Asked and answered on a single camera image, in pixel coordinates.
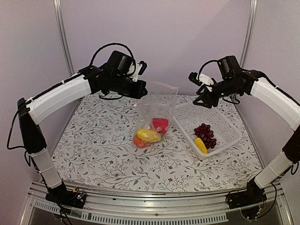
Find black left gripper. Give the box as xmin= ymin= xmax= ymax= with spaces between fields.
xmin=110 ymin=74 xmax=148 ymax=98

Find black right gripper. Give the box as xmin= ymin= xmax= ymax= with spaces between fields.
xmin=192 ymin=77 xmax=241 ymax=108

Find clear zip top bag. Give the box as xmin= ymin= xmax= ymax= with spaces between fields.
xmin=134 ymin=82 xmax=179 ymax=146

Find white plastic basket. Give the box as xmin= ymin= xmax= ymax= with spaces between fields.
xmin=173 ymin=103 xmax=242 ymax=160

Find purple toy grapes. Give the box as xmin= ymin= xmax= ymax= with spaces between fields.
xmin=194 ymin=123 xmax=217 ymax=149

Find red toy bell pepper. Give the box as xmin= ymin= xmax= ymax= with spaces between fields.
xmin=152 ymin=118 xmax=169 ymax=135

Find orange toy pumpkin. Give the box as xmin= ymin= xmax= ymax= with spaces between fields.
xmin=133 ymin=135 xmax=150 ymax=148

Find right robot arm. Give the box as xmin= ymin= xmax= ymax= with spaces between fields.
xmin=188 ymin=55 xmax=300 ymax=204

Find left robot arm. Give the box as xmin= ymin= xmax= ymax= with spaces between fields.
xmin=18 ymin=51 xmax=147 ymax=203

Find floral patterned table mat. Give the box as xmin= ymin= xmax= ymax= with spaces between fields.
xmin=52 ymin=95 xmax=262 ymax=192

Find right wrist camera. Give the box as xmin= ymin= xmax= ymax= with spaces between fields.
xmin=188 ymin=72 xmax=215 ymax=92

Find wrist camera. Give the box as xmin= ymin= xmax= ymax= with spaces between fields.
xmin=131 ymin=61 xmax=147 ymax=82
xmin=188 ymin=72 xmax=215 ymax=92

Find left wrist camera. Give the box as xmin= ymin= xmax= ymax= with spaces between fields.
xmin=131 ymin=61 xmax=147 ymax=82

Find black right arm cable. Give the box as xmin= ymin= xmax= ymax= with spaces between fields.
xmin=198 ymin=60 xmax=300 ymax=106

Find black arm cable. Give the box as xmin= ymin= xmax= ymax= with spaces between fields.
xmin=198 ymin=60 xmax=300 ymax=106
xmin=6 ymin=42 xmax=135 ymax=150

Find right aluminium frame post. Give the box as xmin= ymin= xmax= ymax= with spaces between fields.
xmin=240 ymin=0 xmax=258 ymax=68

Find aluminium frame post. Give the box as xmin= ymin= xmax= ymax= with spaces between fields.
xmin=53 ymin=0 xmax=75 ymax=76
xmin=240 ymin=0 xmax=258 ymax=68

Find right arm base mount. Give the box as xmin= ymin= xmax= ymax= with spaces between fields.
xmin=225 ymin=179 xmax=267 ymax=209

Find aluminium front rail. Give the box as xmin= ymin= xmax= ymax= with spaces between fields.
xmin=20 ymin=181 xmax=294 ymax=225

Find left aluminium frame post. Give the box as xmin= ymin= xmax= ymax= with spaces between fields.
xmin=53 ymin=0 xmax=75 ymax=76

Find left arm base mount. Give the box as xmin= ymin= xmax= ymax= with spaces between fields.
xmin=45 ymin=180 xmax=87 ymax=209

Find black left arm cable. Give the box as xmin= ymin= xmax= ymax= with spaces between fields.
xmin=6 ymin=42 xmax=135 ymax=150

